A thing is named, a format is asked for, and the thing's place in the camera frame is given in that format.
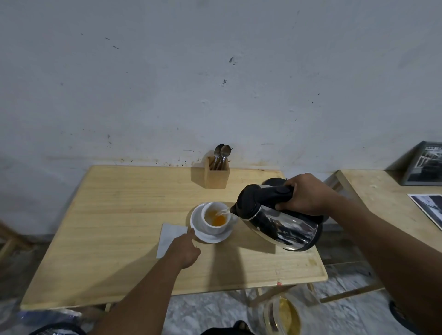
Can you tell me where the blue plastic bag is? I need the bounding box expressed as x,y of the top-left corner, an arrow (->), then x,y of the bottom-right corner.
0,300 -> 84,335

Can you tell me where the white saucer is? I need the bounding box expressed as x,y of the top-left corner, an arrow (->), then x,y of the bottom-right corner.
190,203 -> 239,244

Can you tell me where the wooden cutlery holder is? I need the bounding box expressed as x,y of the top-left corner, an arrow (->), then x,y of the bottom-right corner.
204,156 -> 231,190

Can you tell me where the white tea cup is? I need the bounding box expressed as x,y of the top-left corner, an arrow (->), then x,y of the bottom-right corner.
201,202 -> 230,236

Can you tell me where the grey framed picture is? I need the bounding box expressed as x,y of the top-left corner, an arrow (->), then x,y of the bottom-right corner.
401,141 -> 442,186

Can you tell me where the person's left forearm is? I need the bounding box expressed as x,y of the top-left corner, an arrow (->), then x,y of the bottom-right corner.
89,255 -> 181,335

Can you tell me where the steel kettle with black handle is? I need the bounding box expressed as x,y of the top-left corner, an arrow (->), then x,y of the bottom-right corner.
230,178 -> 325,252

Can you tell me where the person's right forearm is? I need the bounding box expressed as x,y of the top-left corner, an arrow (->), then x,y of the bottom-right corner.
325,196 -> 442,335

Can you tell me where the metal spoon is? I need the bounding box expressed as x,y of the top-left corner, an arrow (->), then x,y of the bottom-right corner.
211,144 -> 225,171
217,145 -> 232,171

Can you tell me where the white paper napkin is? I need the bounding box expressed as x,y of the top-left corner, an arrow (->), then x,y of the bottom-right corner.
156,222 -> 189,259

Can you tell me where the wooden chair frame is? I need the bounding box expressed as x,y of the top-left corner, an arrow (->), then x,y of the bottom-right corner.
0,221 -> 34,263

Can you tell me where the black and white photo print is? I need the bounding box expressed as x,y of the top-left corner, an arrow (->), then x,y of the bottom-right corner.
408,194 -> 442,231

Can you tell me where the person's right hand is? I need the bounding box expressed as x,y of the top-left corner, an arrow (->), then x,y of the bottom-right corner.
275,173 -> 341,217

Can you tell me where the clear glass jar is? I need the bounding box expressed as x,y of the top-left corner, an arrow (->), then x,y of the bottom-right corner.
247,286 -> 322,335

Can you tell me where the person's left hand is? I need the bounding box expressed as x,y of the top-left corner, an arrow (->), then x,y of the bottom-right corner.
162,228 -> 201,270

